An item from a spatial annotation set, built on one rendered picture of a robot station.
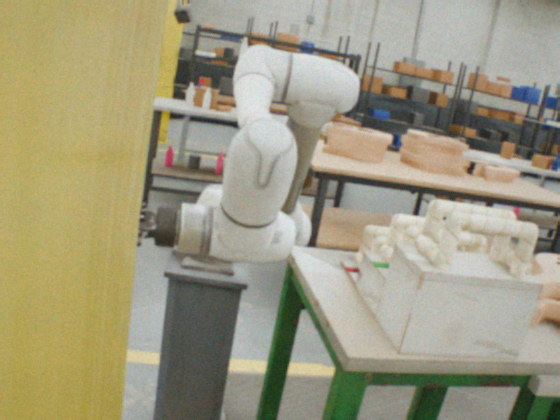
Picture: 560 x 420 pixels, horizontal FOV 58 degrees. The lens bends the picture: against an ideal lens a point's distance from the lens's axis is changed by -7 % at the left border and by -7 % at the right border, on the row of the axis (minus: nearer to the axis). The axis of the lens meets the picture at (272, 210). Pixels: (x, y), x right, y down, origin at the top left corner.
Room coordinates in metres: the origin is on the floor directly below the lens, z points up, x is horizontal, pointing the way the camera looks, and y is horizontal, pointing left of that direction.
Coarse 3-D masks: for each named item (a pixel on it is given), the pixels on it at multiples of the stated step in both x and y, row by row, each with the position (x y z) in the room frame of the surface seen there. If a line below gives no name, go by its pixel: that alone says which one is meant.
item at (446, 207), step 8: (432, 200) 1.01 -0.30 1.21; (440, 200) 1.01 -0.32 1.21; (448, 200) 1.01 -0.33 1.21; (440, 208) 0.99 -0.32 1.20; (448, 208) 1.00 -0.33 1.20; (456, 208) 1.00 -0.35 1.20; (464, 208) 1.00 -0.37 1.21; (472, 208) 1.01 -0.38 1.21; (480, 208) 1.02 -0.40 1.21; (488, 208) 1.02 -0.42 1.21; (496, 216) 1.02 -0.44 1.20; (504, 216) 1.02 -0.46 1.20; (512, 216) 1.03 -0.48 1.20
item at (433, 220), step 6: (432, 210) 1.00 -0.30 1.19; (438, 210) 0.99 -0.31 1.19; (426, 216) 1.01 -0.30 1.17; (432, 216) 0.99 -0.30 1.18; (438, 216) 0.99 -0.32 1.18; (426, 222) 1.00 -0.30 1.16; (432, 222) 0.99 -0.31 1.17; (438, 222) 0.99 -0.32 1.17; (426, 228) 1.00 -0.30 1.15; (432, 228) 0.99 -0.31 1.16; (438, 228) 1.00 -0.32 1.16; (426, 234) 1.00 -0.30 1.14; (432, 234) 0.99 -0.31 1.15
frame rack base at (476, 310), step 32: (480, 256) 1.05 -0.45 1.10; (384, 288) 1.03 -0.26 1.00; (416, 288) 0.90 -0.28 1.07; (448, 288) 0.90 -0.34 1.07; (480, 288) 0.92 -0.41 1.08; (512, 288) 0.93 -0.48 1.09; (384, 320) 0.99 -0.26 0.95; (416, 320) 0.90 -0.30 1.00; (448, 320) 0.91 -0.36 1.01; (480, 320) 0.92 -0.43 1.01; (512, 320) 0.93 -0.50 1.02; (416, 352) 0.90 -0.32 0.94; (448, 352) 0.91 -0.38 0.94; (480, 352) 0.92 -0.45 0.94; (512, 352) 0.94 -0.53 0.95
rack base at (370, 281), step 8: (368, 256) 1.16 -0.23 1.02; (376, 256) 1.17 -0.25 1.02; (368, 264) 1.15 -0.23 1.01; (360, 272) 1.18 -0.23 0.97; (368, 272) 1.13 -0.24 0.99; (376, 272) 1.09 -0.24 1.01; (384, 272) 1.08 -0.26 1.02; (360, 280) 1.17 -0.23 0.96; (368, 280) 1.12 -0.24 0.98; (376, 280) 1.08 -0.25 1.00; (384, 280) 1.04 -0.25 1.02; (360, 288) 1.16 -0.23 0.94; (368, 288) 1.11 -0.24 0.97; (376, 288) 1.07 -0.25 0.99; (368, 296) 1.10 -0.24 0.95; (376, 296) 1.06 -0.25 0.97; (368, 304) 1.09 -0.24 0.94; (376, 304) 1.05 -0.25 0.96; (376, 312) 1.04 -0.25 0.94
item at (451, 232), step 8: (448, 224) 0.92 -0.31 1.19; (456, 224) 0.91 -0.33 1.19; (448, 232) 0.91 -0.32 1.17; (456, 232) 0.91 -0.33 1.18; (448, 240) 0.91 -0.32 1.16; (456, 240) 0.91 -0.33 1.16; (440, 248) 0.92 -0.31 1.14; (448, 248) 0.91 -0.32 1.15; (448, 256) 0.91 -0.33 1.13; (448, 264) 0.91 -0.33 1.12
